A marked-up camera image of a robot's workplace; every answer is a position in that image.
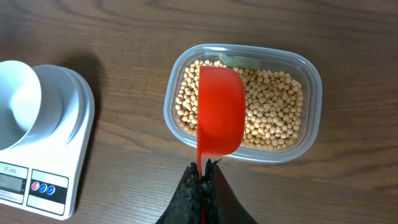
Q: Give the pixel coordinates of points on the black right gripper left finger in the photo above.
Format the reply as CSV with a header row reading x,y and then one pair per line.
x,y
185,205

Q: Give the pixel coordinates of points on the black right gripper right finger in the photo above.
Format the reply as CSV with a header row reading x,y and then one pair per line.
x,y
220,202

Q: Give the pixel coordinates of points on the red plastic measuring scoop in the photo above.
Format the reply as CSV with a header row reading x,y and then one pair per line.
x,y
221,112

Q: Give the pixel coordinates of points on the white digital kitchen scale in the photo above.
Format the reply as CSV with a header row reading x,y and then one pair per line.
x,y
42,177

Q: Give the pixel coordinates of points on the white round bowl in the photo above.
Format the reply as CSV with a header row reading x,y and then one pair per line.
x,y
31,107

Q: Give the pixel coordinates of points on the pile of soybeans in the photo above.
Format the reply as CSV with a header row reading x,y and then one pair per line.
x,y
274,102

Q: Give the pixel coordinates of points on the clear plastic food container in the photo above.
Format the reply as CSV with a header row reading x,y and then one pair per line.
x,y
254,58

